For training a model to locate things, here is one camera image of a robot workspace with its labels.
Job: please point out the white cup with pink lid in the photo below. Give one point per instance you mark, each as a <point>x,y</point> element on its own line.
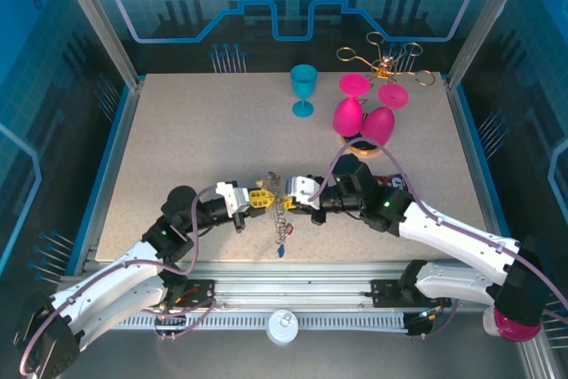
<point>510,333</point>

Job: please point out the silver keyring with keys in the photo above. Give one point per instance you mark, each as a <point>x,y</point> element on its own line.
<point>279,219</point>

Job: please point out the aluminium side rail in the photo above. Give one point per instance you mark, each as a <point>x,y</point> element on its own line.
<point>475,166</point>
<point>114,166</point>

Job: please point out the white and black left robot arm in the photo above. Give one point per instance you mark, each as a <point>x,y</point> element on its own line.
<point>120,299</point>

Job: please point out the teal plastic goblet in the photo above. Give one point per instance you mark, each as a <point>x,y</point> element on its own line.
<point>304,81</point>

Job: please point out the pink plastic goblet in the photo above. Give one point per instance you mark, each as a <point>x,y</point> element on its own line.
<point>348,117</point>
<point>379,126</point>

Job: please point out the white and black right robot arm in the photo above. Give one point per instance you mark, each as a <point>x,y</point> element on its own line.
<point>452,237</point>

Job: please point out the aluminium frame post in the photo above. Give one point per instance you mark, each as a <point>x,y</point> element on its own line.
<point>486,19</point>
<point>102,24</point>

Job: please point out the purple snack packet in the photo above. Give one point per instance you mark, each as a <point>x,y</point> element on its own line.
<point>395,183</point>

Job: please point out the white tin can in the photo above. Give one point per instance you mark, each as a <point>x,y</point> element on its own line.
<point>281,328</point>

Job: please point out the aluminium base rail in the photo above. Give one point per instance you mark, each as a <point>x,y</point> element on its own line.
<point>288,281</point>

